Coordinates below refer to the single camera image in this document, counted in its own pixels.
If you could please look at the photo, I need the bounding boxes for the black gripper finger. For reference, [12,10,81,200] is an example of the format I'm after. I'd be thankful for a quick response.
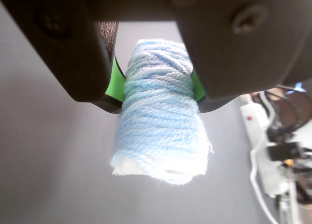
[0,0,127,114]
[170,0,312,113]

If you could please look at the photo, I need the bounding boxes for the black power adapter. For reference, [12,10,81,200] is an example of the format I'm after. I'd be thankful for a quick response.
[267,142,307,162]

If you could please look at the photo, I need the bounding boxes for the light blue yarn-wrapped block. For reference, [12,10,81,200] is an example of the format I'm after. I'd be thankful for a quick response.
[109,38,215,186]

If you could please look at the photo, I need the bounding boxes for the thick white cable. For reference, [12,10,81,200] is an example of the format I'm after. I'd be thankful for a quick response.
[249,133,280,224]

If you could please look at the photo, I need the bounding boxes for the tangled black cables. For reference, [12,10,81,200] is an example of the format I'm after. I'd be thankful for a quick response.
[264,85,309,139]

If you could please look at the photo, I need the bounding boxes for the white power strip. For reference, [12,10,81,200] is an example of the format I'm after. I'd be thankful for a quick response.
[239,102,294,198]

